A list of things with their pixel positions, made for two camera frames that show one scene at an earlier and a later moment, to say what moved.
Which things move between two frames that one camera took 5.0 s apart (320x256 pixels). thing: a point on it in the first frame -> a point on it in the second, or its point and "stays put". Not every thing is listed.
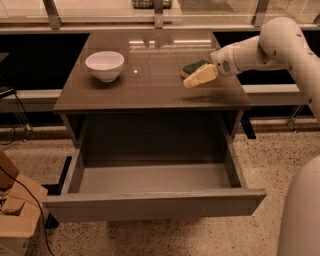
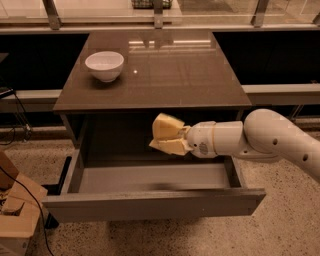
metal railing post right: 258,18 stays put
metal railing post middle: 158,14 stays put
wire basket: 149,4 stays put
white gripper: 222,61 -> 200,140
